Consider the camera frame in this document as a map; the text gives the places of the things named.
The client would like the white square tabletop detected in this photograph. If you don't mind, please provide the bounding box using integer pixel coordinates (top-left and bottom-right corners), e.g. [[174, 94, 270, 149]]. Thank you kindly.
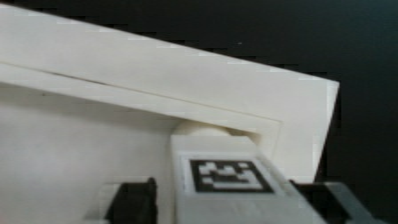
[[0, 82, 204, 224]]

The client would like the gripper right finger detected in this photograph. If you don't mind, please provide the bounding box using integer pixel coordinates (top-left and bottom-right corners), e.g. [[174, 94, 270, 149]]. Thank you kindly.
[[289, 181, 385, 224]]

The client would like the white front fence bar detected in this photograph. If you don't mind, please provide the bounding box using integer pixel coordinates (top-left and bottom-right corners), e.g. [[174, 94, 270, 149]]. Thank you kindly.
[[0, 3, 339, 182]]

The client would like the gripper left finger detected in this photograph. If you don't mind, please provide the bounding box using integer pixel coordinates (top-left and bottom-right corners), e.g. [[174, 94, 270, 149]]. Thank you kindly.
[[82, 176, 162, 224]]

